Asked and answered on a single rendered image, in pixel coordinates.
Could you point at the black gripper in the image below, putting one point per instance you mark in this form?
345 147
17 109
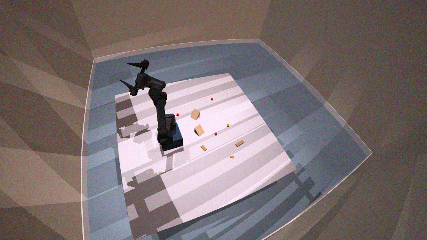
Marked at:
144 65

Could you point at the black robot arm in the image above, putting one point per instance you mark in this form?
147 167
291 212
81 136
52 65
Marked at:
166 122

